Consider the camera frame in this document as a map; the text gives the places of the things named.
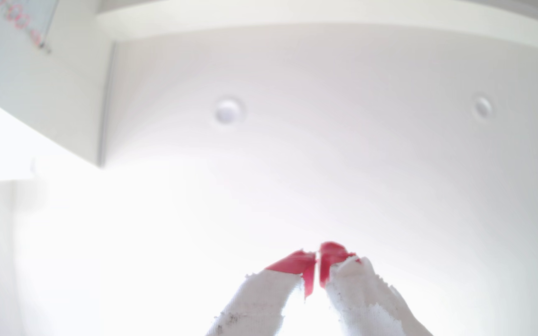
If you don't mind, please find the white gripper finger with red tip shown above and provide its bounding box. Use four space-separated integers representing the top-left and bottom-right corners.
206 250 317 336
319 241 433 336

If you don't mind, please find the round white ceiling light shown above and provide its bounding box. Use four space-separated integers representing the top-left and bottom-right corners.
472 95 495 121
214 96 246 127

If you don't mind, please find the whiteboard with red marks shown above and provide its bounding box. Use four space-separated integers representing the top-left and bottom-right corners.
0 0 59 53

